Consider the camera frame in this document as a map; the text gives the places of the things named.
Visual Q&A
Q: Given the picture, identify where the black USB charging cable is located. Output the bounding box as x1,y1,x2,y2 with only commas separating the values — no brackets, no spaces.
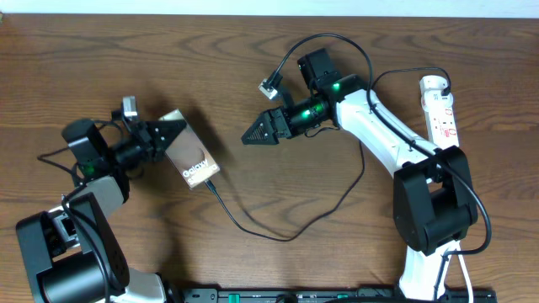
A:
204,66,452,243

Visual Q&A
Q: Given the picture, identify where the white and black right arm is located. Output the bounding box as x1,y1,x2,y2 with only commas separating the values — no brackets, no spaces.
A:
242,49,478,300

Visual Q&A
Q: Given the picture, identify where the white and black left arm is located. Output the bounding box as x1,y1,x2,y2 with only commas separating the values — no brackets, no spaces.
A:
16,119,186,302

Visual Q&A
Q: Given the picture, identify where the white surge protector power strip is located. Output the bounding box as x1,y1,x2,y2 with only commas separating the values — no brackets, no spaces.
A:
421,91,460,149

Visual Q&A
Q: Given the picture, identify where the white USB wall charger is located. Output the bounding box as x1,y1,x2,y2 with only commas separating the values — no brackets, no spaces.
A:
419,75,454,112

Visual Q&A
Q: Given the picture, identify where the white power strip cord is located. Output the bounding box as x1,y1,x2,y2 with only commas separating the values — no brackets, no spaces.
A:
454,247,475,303

